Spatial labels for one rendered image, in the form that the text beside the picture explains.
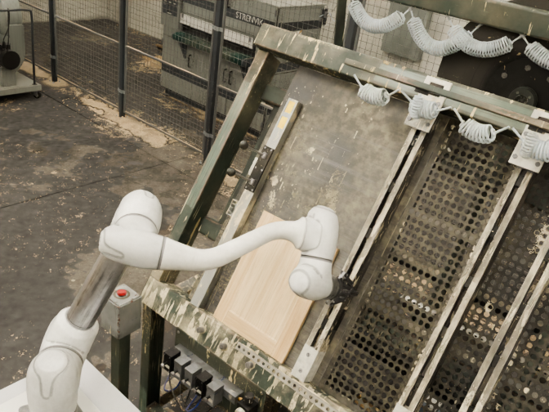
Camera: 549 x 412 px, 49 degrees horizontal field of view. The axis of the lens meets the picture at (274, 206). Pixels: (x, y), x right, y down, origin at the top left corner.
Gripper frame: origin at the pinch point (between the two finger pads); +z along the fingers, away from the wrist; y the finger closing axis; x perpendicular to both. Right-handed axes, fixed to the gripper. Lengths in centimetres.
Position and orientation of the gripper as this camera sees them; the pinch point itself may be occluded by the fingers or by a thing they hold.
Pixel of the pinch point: (350, 291)
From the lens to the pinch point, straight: 219.7
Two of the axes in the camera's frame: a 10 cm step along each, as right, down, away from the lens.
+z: 4.9, 2.0, 8.5
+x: -7.6, -3.9, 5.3
